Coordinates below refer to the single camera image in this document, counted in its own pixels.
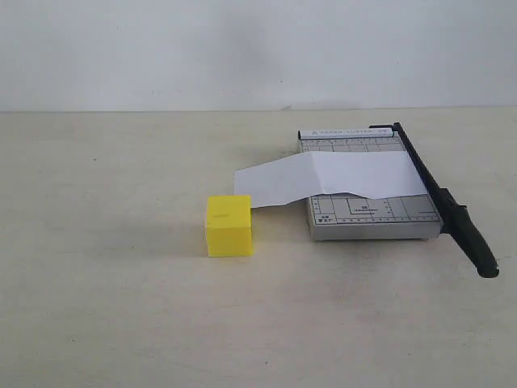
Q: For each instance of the yellow cube block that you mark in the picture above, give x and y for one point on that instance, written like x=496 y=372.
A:
x=228 y=226

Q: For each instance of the white paper sheet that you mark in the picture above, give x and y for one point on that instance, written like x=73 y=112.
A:
x=373 y=175

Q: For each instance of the black cutter blade arm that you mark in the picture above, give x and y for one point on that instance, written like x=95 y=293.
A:
x=456 y=220

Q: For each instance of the grey paper cutter base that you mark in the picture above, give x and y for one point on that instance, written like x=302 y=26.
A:
x=346 y=216

